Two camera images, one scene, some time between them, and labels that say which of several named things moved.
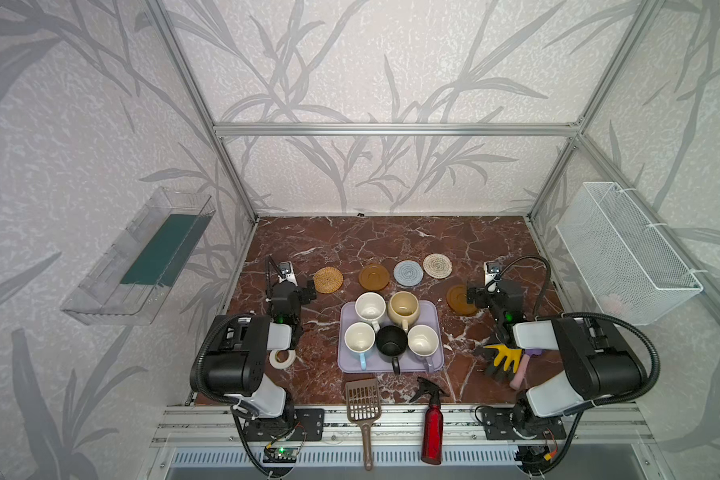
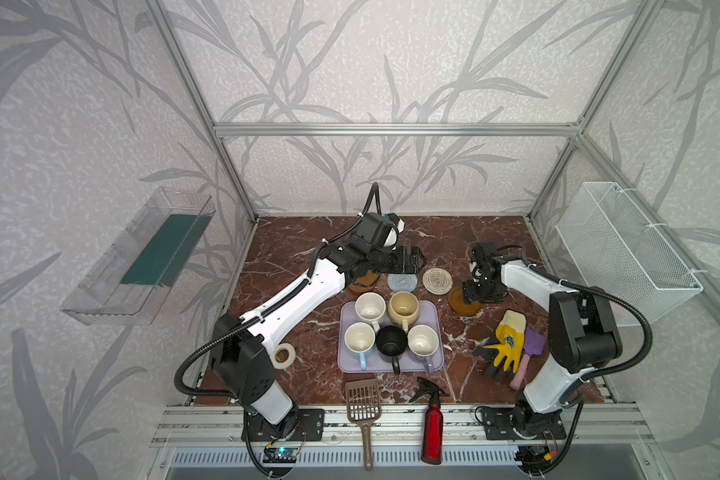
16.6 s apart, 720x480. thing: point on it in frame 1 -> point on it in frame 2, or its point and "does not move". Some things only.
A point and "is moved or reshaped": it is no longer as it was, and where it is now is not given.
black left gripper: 294,294 -> 404,259
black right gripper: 483,297 -> 480,286
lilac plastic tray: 431,314 does not move
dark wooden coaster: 457,299 does not move
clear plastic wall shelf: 130,276 does not move
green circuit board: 279,455 does not move
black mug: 392,341 does not move
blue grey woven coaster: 408,273 is moved or reshaped
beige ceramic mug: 403,307 does not move
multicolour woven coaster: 437,265 -> 437,281
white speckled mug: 370,306 does not move
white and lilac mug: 423,341 does not move
